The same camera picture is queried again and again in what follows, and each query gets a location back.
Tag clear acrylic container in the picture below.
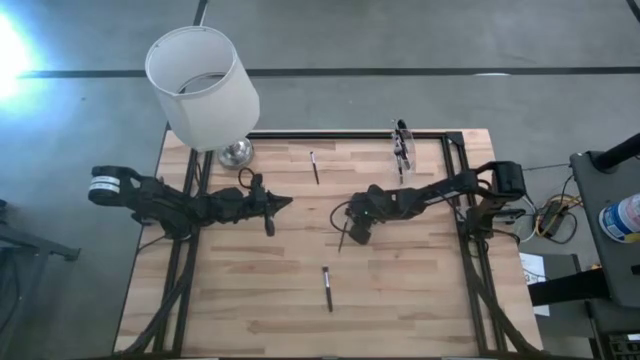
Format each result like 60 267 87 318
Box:
391 118 417 186

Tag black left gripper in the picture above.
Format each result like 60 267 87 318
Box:
213 173 294 225

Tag black aluminium table frame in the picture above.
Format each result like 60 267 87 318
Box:
113 129 544 359

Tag grey cart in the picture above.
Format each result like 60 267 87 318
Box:
569 149 640 309

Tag black bar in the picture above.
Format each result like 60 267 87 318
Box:
527 268 612 307

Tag white shade silver table lamp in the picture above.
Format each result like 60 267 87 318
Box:
144 25 261 170

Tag dark crate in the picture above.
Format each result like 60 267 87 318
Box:
592 332 640 360

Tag flat head black makeup brush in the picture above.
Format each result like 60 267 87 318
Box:
337 217 350 254

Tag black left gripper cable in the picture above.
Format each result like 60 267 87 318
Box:
237 167 259 190

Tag black pole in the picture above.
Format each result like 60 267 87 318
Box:
592 132 640 172

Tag yellow and black cable bundle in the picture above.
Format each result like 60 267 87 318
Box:
514 174 584 246

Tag grey metal stand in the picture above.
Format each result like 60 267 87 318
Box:
0 199 81 360

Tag white paper sheet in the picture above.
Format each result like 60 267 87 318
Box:
518 252 551 318

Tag thick black makeup brush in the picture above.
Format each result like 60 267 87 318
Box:
321 264 335 314

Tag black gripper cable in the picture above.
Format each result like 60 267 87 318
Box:
328 199 354 235
237 167 259 190

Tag blue white wipes canister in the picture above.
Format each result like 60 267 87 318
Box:
598 193 640 245

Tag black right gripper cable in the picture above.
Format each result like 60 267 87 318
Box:
328 199 354 235

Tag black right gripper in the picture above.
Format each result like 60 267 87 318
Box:
344 183 402 227

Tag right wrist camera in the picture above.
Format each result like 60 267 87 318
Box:
348 219 375 247

